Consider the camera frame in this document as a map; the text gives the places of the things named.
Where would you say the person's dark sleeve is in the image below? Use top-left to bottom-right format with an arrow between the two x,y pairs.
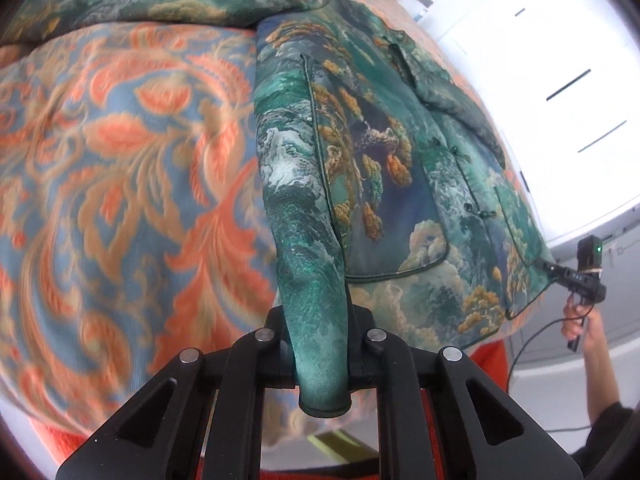
570,400 -> 640,480

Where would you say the green landscape print jacket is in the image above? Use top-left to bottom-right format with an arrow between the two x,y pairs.
15,0 -> 558,418

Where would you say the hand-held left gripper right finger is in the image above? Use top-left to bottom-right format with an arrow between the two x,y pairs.
347,306 -> 585,480

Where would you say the person's right forearm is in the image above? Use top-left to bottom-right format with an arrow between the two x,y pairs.
582,347 -> 623,426

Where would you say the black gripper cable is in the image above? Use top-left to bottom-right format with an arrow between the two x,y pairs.
506,317 -> 596,435

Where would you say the white wardrobe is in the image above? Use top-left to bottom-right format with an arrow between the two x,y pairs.
390,0 -> 640,261

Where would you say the orange and blue floral bedspread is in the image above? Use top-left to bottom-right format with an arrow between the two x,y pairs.
0,0 -> 551,461

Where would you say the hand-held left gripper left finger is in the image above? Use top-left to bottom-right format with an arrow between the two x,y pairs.
56,306 -> 301,480

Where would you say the person's right hand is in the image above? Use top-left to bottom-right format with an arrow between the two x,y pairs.
561,303 -> 609,357

